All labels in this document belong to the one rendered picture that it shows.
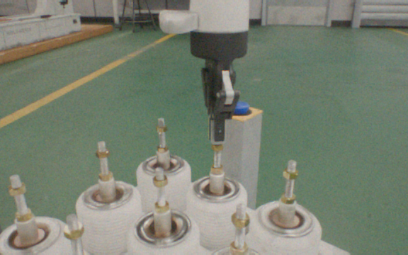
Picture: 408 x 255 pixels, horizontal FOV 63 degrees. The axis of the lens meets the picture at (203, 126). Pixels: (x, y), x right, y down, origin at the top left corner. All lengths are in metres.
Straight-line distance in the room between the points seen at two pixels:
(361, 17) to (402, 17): 0.54
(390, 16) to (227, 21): 5.20
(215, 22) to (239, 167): 0.34
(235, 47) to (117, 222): 0.29
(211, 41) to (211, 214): 0.25
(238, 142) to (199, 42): 0.28
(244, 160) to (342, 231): 0.35
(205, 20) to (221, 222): 0.29
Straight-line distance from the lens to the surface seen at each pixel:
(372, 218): 0.98
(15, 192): 0.45
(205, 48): 0.42
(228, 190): 0.53
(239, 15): 0.42
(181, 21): 0.40
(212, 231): 0.53
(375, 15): 5.52
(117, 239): 0.53
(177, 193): 0.58
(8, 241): 0.50
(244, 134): 0.64
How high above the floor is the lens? 0.55
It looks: 23 degrees down
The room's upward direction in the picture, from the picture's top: straight up
